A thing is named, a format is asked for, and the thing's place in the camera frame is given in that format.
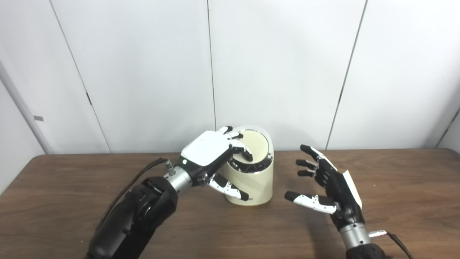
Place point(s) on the small grey wall tag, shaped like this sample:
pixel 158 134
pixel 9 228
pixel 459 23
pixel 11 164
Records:
pixel 38 118

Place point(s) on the cream-colored desktop trash bin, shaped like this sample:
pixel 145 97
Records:
pixel 258 183

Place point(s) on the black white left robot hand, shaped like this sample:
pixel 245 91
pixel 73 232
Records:
pixel 206 147

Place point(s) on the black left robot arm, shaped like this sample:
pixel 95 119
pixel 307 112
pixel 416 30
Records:
pixel 133 219

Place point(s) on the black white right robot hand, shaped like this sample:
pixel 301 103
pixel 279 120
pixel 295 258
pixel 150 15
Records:
pixel 341 198

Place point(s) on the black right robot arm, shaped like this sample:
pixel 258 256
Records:
pixel 355 239

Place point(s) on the cream round bin lid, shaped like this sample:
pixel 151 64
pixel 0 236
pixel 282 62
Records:
pixel 257 144

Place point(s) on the black wall panel hinge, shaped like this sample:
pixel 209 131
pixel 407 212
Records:
pixel 89 99

